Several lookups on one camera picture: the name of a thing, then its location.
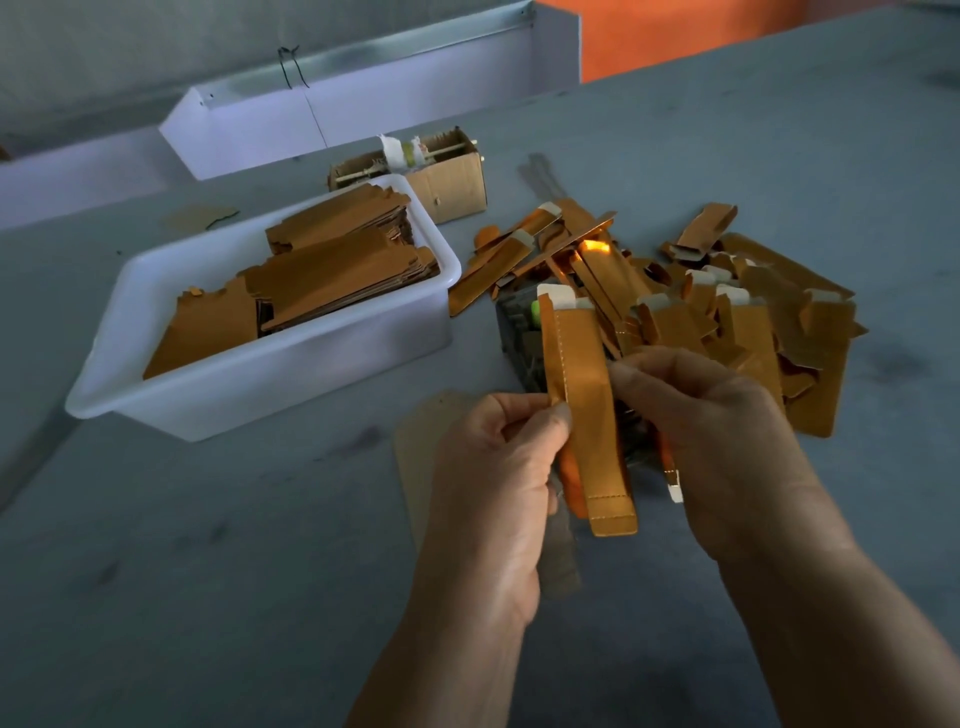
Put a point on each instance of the person's right hand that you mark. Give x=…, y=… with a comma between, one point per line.
x=728, y=450

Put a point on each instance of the person's left hand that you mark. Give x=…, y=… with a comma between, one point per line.
x=488, y=503

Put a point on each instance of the pile of beige blanks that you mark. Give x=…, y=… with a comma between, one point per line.
x=417, y=450

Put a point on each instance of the gold box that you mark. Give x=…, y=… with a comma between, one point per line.
x=593, y=435

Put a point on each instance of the pile of gold boxes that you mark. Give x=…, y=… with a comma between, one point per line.
x=750, y=323

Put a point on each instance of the gold cartons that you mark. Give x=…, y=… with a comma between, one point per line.
x=345, y=270

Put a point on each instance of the person's left forearm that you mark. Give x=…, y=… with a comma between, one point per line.
x=443, y=668

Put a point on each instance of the person's right forearm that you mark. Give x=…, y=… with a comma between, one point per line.
x=848, y=630

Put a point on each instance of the black tape dispenser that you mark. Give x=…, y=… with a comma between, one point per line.
x=518, y=342

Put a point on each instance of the white plastic bin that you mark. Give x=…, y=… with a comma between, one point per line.
x=255, y=387

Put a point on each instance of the small cardboard box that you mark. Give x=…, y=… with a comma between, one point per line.
x=458, y=185

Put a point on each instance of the orange tray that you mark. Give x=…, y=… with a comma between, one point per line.
x=690, y=30

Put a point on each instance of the long white tray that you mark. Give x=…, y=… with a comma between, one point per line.
x=450, y=72
x=75, y=177

